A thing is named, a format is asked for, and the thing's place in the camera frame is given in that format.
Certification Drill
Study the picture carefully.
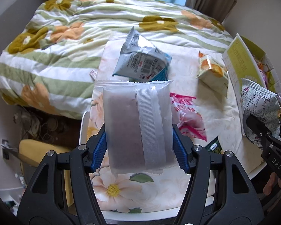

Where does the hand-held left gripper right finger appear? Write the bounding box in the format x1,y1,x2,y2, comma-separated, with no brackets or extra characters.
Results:
172,123,265,225

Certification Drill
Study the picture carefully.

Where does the pink snack packet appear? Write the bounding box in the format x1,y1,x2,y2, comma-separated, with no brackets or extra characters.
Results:
170,92,207,142

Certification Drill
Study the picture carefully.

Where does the white table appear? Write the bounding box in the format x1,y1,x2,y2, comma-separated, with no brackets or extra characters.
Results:
81,110,272,224

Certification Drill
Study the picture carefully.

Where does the floral striped blanket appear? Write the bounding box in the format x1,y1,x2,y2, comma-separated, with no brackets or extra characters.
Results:
0,0,235,120

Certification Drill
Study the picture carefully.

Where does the wall socket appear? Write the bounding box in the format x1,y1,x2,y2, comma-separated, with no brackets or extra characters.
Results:
0,139,10,160

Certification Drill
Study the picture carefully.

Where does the blue and white snack packet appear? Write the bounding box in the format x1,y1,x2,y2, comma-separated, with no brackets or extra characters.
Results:
112,26,173,81

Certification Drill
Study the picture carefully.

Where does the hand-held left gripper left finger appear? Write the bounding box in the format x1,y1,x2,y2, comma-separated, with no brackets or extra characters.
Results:
17,124,108,225

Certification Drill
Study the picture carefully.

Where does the green cardboard box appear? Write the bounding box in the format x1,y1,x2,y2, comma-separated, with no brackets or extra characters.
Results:
222,34,281,137

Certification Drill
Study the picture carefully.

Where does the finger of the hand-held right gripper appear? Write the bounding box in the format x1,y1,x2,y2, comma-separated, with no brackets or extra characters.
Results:
246,114,276,150

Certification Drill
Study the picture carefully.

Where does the yellow and orange snack packet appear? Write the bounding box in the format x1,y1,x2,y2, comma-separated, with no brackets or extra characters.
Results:
196,51,229,97

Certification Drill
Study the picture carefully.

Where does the dark green snack packet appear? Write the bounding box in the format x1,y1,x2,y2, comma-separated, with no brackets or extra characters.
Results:
205,136,223,154

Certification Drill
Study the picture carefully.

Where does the person's right hand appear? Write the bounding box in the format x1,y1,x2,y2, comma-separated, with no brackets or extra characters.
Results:
263,172,278,195

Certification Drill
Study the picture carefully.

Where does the grey and white snack packet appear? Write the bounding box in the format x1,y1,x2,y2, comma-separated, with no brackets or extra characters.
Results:
240,78,281,149

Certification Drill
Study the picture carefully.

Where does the tangle of cables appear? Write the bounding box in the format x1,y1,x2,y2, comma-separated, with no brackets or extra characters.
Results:
13,105,81,144

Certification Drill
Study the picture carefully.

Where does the yellow stool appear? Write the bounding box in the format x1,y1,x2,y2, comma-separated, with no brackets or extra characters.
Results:
19,139,76,207

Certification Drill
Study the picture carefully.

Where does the translucent white snack packet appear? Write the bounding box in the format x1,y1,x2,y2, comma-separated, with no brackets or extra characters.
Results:
94,80,176,175

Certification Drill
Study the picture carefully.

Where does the floral tablecloth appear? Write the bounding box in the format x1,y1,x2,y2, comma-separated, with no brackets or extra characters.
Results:
88,39,249,213

